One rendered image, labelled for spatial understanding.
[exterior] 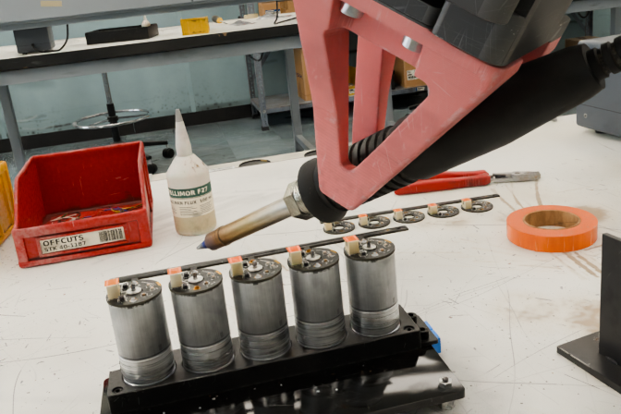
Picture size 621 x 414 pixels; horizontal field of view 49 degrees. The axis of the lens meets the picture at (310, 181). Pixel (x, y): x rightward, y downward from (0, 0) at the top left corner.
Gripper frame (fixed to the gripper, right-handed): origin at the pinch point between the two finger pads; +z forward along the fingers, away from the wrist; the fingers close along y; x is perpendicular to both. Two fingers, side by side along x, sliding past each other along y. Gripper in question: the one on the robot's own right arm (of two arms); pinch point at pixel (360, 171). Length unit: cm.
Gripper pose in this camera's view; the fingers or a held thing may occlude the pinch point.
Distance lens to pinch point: 24.0
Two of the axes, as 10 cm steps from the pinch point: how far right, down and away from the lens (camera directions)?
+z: -3.2, 8.0, 5.1
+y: -5.3, 3.0, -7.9
